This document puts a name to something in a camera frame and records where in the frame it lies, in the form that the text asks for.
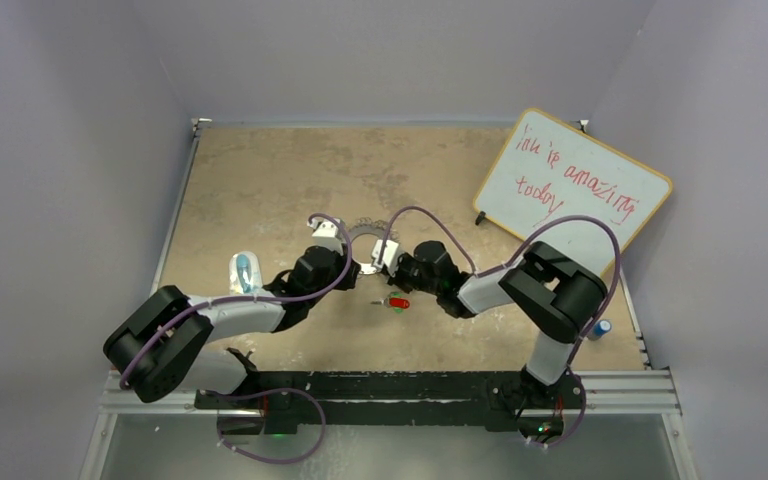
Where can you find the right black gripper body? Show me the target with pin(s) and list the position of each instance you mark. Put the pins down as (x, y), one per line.
(408, 276)

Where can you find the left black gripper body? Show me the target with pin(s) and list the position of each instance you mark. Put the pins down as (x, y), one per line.
(336, 274)

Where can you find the silver disc with keyrings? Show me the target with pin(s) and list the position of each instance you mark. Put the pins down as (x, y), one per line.
(364, 233)

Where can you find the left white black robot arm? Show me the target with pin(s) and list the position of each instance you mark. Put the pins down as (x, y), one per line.
(160, 346)

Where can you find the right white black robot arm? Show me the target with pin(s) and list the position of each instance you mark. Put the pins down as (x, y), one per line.
(555, 292)

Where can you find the keys with red green tags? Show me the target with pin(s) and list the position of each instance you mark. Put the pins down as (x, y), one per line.
(395, 301)

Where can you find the whiteboard with red writing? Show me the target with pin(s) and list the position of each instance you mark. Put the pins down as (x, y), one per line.
(547, 169)

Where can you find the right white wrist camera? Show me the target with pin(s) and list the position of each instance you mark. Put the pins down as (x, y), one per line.
(385, 256)

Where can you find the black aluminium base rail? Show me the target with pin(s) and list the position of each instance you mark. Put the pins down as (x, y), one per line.
(279, 402)

